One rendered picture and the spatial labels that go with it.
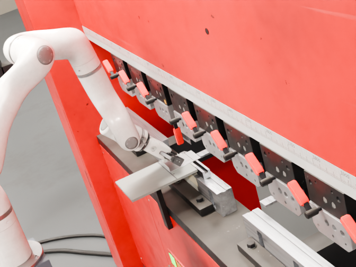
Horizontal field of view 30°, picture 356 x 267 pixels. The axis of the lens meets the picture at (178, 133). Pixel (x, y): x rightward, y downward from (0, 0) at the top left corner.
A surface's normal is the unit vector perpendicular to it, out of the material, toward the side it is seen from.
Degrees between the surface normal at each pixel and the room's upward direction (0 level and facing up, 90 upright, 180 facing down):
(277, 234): 0
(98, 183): 90
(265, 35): 90
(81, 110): 90
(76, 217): 0
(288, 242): 0
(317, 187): 90
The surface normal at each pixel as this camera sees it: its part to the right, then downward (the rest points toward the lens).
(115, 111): 0.04, -0.27
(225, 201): 0.40, 0.29
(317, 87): -0.87, 0.40
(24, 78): 0.24, 0.68
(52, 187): -0.26, -0.87
